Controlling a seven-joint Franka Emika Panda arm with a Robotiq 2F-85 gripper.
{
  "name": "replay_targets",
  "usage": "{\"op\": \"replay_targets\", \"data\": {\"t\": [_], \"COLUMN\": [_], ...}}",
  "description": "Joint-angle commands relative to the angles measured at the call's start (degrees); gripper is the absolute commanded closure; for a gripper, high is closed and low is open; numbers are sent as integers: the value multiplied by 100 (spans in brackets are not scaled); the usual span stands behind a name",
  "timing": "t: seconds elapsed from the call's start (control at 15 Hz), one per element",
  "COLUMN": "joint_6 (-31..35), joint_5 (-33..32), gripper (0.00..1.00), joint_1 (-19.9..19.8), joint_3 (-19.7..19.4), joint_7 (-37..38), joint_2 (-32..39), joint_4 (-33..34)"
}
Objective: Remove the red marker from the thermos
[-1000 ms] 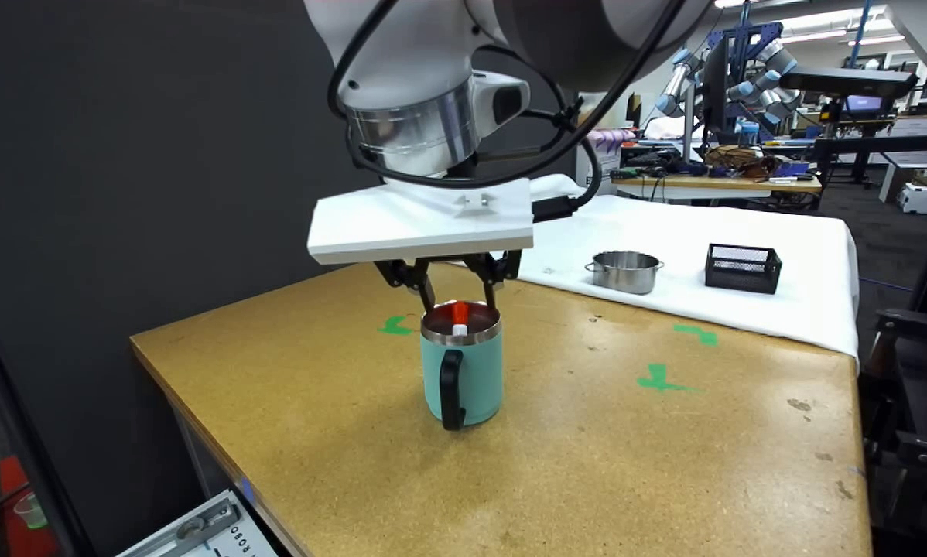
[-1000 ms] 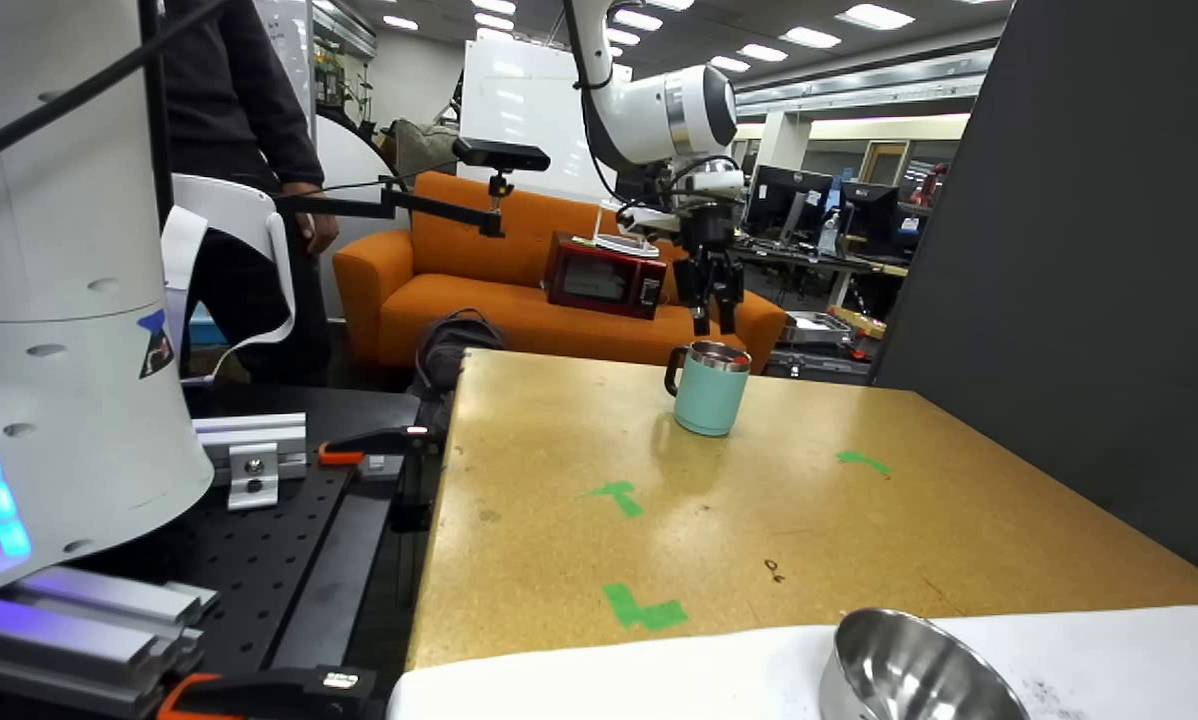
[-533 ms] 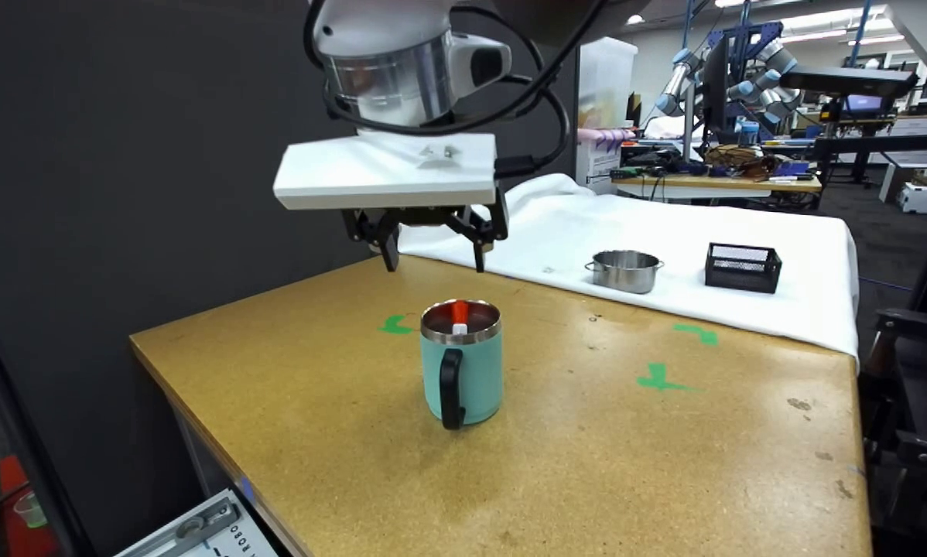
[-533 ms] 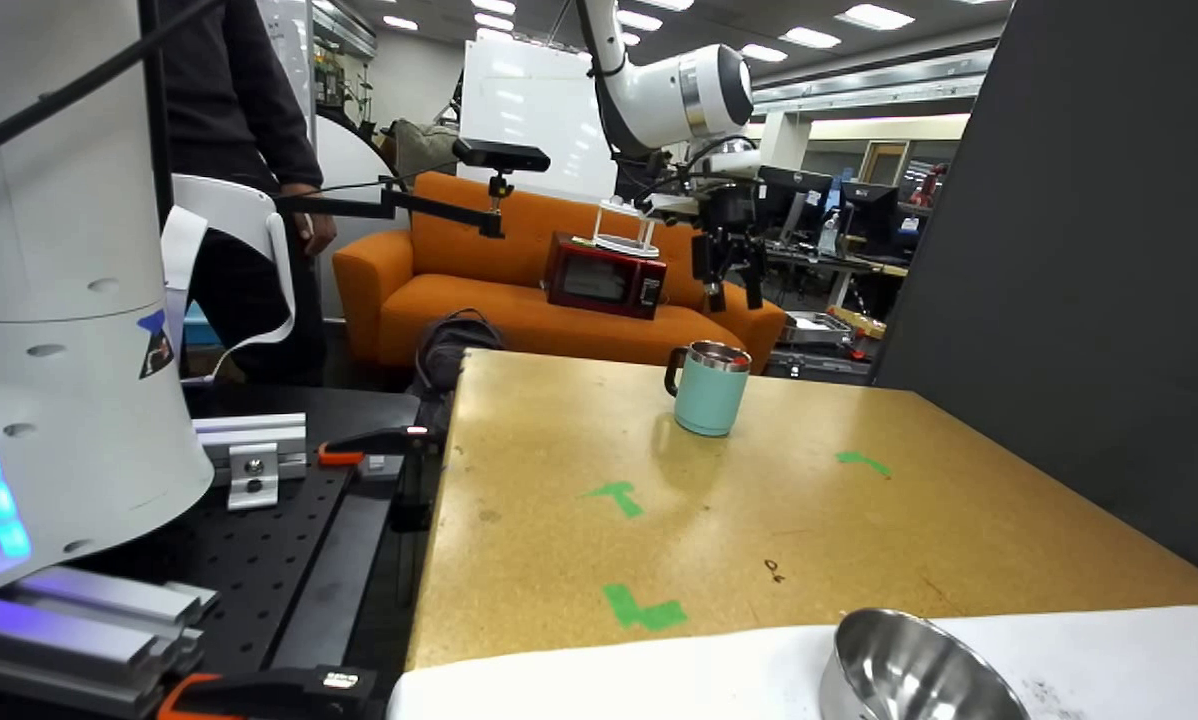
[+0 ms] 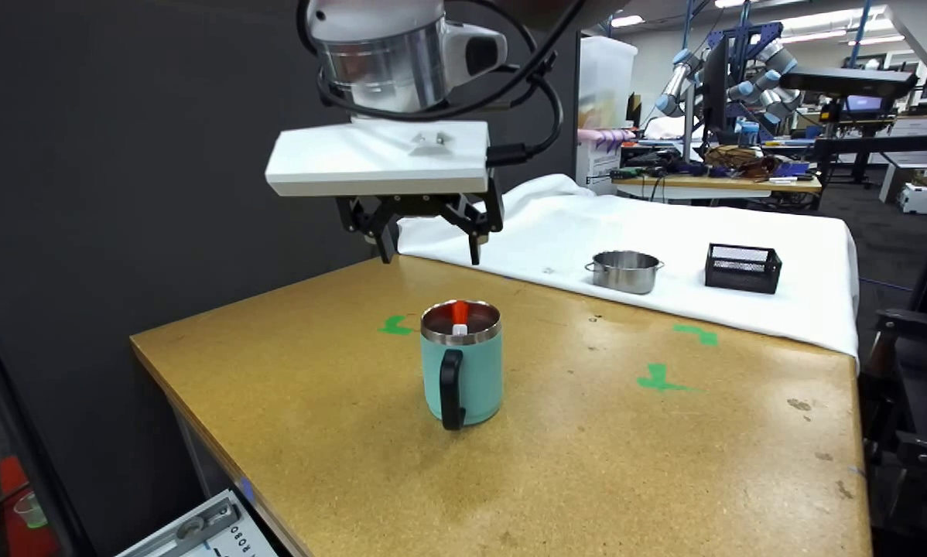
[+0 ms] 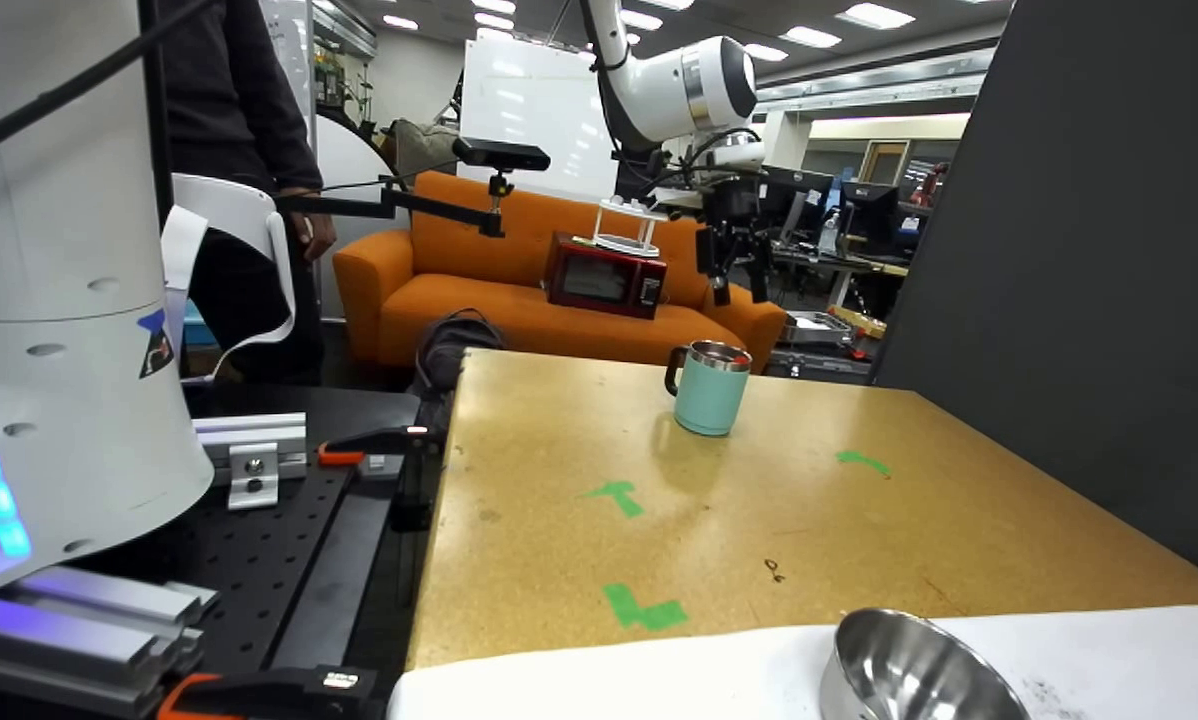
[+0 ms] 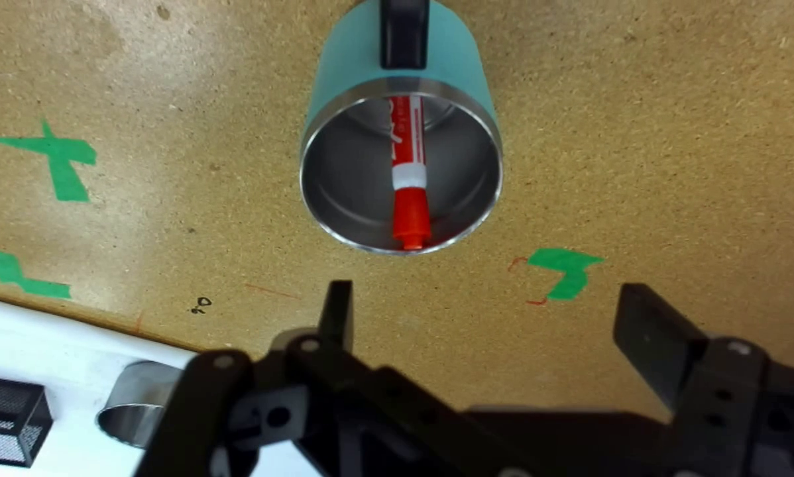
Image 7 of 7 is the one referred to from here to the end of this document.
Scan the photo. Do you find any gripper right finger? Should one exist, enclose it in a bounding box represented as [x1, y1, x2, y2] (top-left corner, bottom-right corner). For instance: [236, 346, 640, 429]
[612, 283, 794, 477]

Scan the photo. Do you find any teal steel thermos mug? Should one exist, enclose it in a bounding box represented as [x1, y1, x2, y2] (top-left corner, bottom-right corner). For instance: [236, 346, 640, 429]
[299, 0, 504, 256]

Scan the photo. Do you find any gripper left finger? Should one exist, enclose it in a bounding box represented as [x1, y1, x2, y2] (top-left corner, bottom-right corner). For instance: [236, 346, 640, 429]
[134, 280, 504, 477]

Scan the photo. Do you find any green tape mark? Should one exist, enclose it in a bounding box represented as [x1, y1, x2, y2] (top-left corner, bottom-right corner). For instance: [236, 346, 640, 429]
[0, 119, 98, 203]

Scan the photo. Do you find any silver metal cup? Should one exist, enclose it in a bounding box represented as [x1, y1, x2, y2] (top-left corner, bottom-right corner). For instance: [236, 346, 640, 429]
[95, 361, 189, 450]

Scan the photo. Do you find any red marker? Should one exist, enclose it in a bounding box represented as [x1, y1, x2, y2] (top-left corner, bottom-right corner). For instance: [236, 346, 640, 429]
[386, 95, 432, 251]

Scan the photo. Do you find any black mesh box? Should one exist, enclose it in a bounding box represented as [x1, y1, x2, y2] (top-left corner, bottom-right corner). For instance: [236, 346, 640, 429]
[0, 374, 54, 468]

